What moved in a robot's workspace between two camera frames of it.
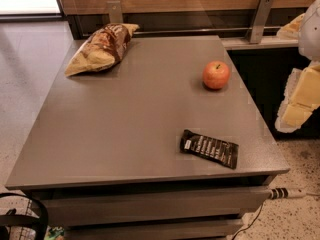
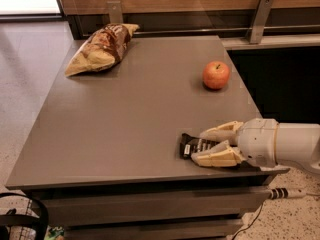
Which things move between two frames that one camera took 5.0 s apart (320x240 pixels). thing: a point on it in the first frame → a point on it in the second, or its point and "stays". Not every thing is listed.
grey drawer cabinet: x=106 y=147 stays
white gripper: x=310 y=34 → x=257 y=141
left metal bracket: x=115 y=11 stays
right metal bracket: x=258 y=24 stays
